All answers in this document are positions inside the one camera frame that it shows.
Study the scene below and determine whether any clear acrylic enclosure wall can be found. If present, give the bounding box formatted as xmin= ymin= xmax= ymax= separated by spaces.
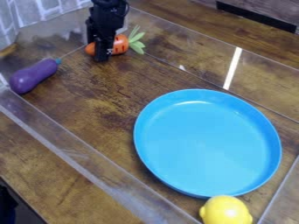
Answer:
xmin=0 ymin=10 xmax=299 ymax=224

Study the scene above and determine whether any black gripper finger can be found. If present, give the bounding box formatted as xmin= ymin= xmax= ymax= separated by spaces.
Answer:
xmin=87 ymin=26 xmax=96 ymax=44
xmin=93 ymin=36 xmax=115 ymax=62

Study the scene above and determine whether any white grey curtain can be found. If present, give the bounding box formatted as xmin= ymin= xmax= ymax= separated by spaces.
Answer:
xmin=0 ymin=0 xmax=91 ymax=51

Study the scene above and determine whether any orange toy carrot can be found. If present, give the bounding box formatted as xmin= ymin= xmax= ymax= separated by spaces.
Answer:
xmin=84 ymin=24 xmax=147 ymax=57

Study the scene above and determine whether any yellow toy lemon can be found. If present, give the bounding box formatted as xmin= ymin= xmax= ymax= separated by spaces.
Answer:
xmin=199 ymin=195 xmax=254 ymax=224

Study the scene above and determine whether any blue round tray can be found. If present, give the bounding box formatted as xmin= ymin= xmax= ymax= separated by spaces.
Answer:
xmin=133 ymin=89 xmax=283 ymax=198

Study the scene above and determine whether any purple toy eggplant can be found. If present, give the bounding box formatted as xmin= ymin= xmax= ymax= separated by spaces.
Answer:
xmin=9 ymin=59 xmax=61 ymax=95

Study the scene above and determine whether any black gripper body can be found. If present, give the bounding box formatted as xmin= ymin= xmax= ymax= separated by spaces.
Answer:
xmin=85 ymin=0 xmax=129 ymax=38

